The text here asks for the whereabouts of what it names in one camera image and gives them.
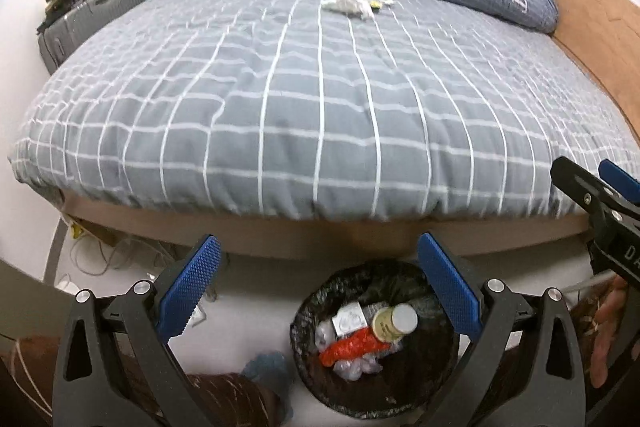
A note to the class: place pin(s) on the blue crumpled cloth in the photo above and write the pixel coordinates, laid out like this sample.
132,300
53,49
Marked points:
267,377

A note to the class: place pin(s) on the red plastic bag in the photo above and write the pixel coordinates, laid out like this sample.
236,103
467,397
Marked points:
350,347

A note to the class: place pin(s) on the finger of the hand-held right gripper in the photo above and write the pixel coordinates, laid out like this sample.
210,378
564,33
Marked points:
577,182
622,184

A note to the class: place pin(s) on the brown patterned clothing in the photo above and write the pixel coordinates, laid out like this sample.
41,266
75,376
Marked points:
225,392

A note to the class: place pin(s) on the yellow paper cup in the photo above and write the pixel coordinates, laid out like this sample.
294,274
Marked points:
395,322

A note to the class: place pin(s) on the grey suitcase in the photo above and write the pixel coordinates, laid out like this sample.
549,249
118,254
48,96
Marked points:
85,22

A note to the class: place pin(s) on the person's right hand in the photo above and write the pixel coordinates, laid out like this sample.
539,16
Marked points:
607,327

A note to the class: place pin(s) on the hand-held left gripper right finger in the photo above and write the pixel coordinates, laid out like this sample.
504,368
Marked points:
447,287

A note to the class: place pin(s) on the wooden headboard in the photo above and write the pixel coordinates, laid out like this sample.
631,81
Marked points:
600,22

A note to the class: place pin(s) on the clear plastic bag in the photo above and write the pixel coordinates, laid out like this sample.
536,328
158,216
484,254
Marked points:
357,367

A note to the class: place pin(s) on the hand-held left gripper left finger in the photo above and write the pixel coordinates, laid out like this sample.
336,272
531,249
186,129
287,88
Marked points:
192,287

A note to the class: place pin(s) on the black lined trash bin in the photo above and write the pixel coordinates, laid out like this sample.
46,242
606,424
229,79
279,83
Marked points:
425,372

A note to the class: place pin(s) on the crumpled white tissue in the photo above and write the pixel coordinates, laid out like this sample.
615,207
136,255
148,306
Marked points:
345,4

